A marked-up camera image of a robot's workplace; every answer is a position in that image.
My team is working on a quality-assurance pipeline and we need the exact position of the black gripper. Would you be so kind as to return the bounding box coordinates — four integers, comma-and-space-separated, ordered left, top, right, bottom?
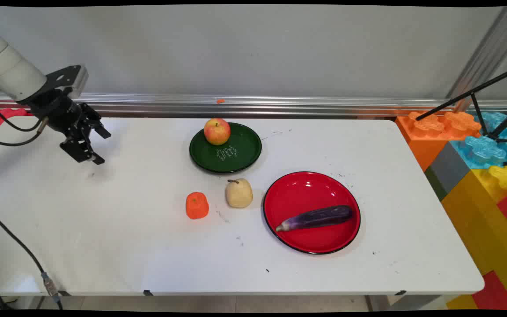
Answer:
18, 88, 112, 166

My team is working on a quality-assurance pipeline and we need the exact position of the purple toy eggplant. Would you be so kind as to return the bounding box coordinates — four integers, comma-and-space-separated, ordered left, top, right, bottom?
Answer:
276, 205, 354, 232

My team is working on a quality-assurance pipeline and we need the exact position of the red yellow toy apple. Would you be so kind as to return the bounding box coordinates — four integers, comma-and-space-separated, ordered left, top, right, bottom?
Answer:
204, 118, 231, 146

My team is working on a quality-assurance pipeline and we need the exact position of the orange toy fruit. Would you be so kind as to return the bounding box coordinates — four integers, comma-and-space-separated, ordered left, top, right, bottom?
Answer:
186, 192, 210, 220

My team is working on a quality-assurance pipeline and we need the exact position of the dark green plate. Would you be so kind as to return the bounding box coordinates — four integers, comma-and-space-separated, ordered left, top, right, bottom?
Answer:
189, 122, 263, 174

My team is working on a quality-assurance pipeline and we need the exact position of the pale yellow toy pear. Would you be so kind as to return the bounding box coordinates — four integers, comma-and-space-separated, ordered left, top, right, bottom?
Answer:
225, 178, 254, 209

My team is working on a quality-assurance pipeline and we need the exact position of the red plate with black rim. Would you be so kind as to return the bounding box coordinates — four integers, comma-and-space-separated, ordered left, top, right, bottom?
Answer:
262, 171, 361, 255

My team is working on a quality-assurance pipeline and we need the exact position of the big orange building block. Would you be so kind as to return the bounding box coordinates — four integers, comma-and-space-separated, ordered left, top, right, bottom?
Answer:
395, 110, 483, 172

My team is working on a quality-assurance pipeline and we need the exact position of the big grey building block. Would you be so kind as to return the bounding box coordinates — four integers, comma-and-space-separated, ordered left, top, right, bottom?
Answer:
424, 141, 472, 201

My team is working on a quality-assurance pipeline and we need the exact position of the black tripod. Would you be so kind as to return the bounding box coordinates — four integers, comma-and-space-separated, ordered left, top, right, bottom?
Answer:
415, 64, 507, 144

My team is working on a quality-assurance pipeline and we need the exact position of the big blue building block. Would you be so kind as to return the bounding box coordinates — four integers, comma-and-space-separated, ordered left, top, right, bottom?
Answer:
449, 110, 507, 170

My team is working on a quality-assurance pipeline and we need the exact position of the big yellow building block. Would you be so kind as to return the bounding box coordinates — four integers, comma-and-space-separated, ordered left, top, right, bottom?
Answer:
441, 165, 507, 309

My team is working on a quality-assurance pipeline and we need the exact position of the slanted aluminium profile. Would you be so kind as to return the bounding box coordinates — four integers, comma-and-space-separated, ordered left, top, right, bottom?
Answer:
445, 7, 507, 113

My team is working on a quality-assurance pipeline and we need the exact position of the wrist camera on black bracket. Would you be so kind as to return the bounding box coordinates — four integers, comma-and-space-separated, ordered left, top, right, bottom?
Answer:
44, 65, 89, 100

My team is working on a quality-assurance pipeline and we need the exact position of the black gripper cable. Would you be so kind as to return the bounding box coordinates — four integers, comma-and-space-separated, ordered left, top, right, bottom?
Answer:
0, 79, 49, 133
0, 130, 43, 147

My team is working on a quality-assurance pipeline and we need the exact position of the black cable with USB plug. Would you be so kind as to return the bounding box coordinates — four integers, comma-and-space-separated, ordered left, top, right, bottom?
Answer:
0, 208, 64, 310

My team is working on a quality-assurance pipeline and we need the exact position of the horizontal aluminium rail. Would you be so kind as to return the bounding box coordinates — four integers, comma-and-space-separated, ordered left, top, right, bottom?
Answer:
0, 92, 507, 118

